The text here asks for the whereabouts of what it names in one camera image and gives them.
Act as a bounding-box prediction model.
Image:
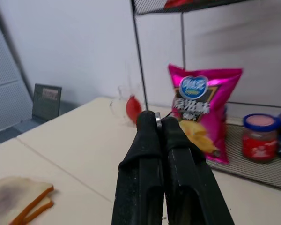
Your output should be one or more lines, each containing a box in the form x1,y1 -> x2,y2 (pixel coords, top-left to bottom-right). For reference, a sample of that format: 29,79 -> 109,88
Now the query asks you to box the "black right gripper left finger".
111,110 -> 165,225

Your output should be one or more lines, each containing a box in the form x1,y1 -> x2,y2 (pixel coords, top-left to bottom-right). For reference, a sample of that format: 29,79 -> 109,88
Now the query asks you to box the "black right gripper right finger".
161,116 -> 235,225

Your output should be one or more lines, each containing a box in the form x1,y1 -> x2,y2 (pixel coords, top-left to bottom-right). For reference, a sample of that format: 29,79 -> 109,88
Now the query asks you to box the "silver metal spoon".
154,112 -> 163,130

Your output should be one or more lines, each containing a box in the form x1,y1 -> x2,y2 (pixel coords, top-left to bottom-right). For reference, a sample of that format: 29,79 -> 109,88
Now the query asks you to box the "clear glass with red jam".
109,84 -> 143,127

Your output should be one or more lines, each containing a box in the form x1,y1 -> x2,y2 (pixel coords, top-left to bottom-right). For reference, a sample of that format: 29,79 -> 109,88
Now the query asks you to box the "plain white bread slice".
23,197 -> 54,225

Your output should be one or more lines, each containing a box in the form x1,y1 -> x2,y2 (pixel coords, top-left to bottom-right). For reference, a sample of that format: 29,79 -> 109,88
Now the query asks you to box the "white bread slice with jam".
0,176 -> 55,225

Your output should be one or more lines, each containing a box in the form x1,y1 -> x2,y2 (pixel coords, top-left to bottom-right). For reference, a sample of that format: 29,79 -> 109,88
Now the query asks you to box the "pink potato chip bag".
167,63 -> 244,165

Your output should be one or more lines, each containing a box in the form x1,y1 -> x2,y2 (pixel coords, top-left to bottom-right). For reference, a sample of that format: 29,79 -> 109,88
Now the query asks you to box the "red jar with blue lid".
241,113 -> 280,164

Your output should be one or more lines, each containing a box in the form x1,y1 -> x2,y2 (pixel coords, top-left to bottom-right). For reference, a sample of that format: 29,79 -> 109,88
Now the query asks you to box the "dark grey box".
31,83 -> 62,122

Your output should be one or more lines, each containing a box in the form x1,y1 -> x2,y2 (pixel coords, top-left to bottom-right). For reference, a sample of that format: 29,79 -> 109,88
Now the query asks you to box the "red item on shelf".
163,0 -> 195,9

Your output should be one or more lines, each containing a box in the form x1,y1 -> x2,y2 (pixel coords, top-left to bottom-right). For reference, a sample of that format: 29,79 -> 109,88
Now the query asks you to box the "black wire mesh shelf rack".
130,0 -> 281,192

